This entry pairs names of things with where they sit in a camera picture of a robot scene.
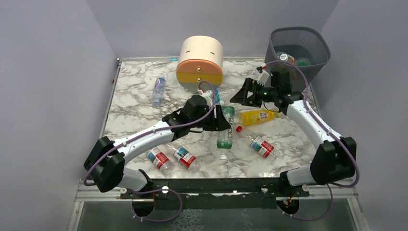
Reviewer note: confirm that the cream pastel drawer cabinet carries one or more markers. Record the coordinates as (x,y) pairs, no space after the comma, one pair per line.
(200,59)

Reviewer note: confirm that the clear bottle green white label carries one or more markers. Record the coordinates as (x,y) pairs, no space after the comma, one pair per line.
(302,62)

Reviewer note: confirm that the clear bottle purple label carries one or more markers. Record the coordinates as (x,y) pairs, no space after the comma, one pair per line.
(158,91)

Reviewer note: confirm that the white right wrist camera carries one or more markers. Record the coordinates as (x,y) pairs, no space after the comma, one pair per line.
(263,74)

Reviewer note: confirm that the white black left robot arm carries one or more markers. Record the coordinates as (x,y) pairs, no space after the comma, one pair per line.
(105,165)

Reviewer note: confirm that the yellow juice bottle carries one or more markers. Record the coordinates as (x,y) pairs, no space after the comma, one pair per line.
(255,117)

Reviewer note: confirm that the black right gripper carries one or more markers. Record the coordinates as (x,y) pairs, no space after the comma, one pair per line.
(249,92)

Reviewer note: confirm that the green tinted bottle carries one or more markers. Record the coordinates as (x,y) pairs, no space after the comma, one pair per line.
(225,140)

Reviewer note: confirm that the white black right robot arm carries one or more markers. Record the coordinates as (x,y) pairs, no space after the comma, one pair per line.
(335,157)

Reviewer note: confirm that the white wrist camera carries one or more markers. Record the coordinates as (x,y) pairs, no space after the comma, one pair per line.
(263,74)
(208,95)

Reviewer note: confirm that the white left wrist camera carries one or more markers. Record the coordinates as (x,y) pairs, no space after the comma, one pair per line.
(208,95)

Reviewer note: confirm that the red cap bottle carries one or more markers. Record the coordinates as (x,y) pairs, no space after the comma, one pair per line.
(160,160)
(257,143)
(183,156)

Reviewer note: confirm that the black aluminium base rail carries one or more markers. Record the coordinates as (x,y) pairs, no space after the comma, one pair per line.
(224,193)

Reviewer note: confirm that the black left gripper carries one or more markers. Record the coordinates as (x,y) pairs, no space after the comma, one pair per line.
(215,117)

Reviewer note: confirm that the orange drink bottle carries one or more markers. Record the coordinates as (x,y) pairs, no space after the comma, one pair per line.
(282,56)

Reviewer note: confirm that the grey mesh waste bin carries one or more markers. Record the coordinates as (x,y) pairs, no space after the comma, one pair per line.
(298,41)

